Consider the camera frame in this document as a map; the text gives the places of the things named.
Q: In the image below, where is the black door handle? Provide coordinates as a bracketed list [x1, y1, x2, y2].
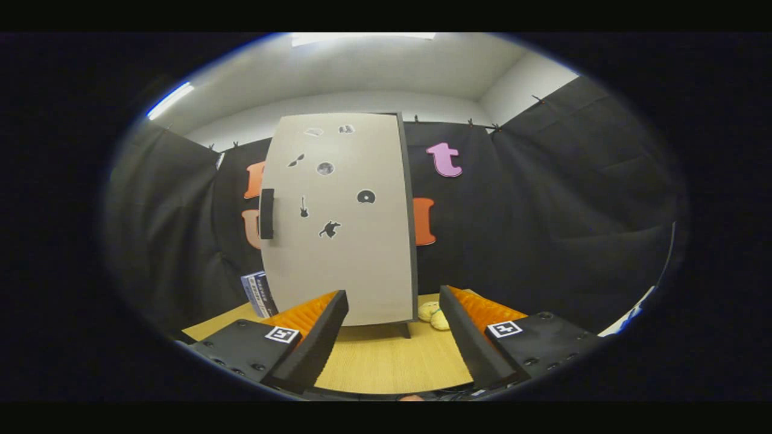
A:
[259, 188, 275, 241]

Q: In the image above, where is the yellow plush toy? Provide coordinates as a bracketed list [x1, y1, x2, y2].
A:
[417, 300, 451, 332]

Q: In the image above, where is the rectangular ceiling light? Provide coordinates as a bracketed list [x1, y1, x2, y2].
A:
[291, 32, 436, 48]

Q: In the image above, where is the light grey cabinet door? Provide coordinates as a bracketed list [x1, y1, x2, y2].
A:
[259, 113, 414, 327]

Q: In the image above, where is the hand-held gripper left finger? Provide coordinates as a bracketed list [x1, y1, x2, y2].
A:
[176, 290, 349, 394]

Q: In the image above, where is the black backdrop cloth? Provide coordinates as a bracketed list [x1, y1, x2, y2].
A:
[103, 75, 688, 338]

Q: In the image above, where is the grey cabinet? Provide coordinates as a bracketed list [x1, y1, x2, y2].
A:
[362, 112, 419, 339]

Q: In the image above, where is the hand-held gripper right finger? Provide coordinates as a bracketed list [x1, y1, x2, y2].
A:
[439, 285, 604, 391]

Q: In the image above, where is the long ceiling light strip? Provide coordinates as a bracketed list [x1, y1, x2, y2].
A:
[146, 81, 195, 121]

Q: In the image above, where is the light blue book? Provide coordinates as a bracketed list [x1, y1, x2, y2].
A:
[241, 275, 263, 318]

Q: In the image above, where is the white and blue object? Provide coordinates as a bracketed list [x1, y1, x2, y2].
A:
[597, 285, 657, 337]

